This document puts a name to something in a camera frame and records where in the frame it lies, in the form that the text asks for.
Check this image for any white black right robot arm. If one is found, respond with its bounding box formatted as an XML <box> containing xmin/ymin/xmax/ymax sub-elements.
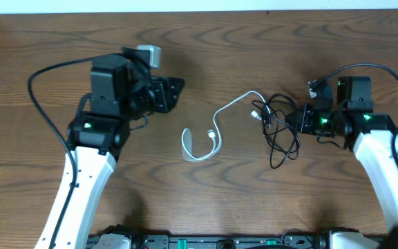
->
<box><xmin>285</xmin><ymin>76</ymin><xmax>398</xmax><ymax>248</ymax></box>

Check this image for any white USB cable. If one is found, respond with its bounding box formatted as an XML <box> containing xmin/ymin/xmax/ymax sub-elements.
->
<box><xmin>180</xmin><ymin>90</ymin><xmax>272</xmax><ymax>163</ymax></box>

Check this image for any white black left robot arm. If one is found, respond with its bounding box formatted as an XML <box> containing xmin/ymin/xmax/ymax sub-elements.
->
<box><xmin>36</xmin><ymin>45</ymin><xmax>184</xmax><ymax>248</ymax></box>

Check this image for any black USB cable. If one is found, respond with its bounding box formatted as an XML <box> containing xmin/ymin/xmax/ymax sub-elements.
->
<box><xmin>251</xmin><ymin>93</ymin><xmax>301</xmax><ymax>169</ymax></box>

